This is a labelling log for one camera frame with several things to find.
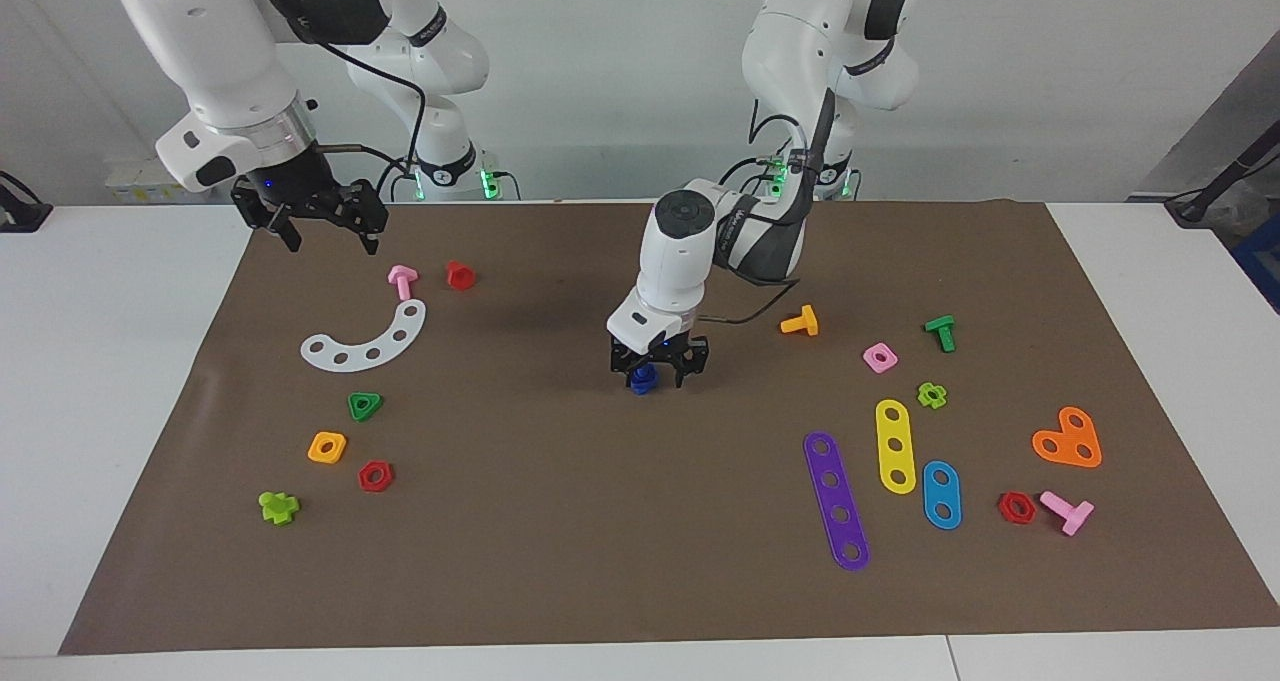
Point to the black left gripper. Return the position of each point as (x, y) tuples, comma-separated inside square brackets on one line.
[(660, 353)]

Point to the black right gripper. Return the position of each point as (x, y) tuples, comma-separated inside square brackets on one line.
[(300, 186)]

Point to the blue square nut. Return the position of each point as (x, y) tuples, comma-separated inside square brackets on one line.
[(644, 372)]

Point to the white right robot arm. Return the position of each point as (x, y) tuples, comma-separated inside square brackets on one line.
[(210, 51)]

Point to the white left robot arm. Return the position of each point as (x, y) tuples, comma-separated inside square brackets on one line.
[(680, 251)]

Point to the pink plastic screw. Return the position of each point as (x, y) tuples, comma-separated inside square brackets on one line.
[(1067, 511), (402, 281)]

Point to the white curved perforated plate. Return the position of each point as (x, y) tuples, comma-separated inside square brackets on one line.
[(375, 349)]

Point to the red plastic screw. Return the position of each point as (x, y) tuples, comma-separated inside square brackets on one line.
[(460, 275)]

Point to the orange plastic screw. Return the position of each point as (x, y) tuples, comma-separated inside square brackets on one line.
[(800, 322)]

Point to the green triangle nut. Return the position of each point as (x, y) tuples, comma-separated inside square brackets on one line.
[(365, 405)]

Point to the brown table mat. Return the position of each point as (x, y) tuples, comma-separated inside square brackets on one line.
[(560, 521)]

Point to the white power strip box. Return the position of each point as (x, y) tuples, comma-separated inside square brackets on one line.
[(140, 176)]

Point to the orange square nut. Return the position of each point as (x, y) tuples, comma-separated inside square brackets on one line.
[(327, 447)]

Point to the purple four-hole plate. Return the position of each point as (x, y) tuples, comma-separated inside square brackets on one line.
[(836, 499)]

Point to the pink square nut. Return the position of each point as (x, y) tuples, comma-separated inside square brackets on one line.
[(880, 357)]

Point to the red hexagon nut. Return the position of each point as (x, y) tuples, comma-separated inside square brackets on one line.
[(1016, 507), (375, 476)]

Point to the yellow three-hole plate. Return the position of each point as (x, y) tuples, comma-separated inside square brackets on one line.
[(896, 446)]

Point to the lime green cross-head screw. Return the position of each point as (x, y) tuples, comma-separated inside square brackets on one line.
[(278, 507)]

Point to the lime green cross nut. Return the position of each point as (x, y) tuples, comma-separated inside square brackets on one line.
[(932, 395)]

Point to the green plastic screw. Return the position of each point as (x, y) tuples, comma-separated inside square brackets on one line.
[(941, 332)]

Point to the blue two-hole plate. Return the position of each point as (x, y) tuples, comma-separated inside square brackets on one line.
[(941, 494)]

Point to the black table clamp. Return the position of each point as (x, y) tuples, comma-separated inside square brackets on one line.
[(18, 211)]

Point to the orange heart-shaped plate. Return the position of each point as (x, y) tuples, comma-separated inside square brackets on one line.
[(1070, 443)]

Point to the blue crate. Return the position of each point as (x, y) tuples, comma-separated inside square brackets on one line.
[(1262, 271)]

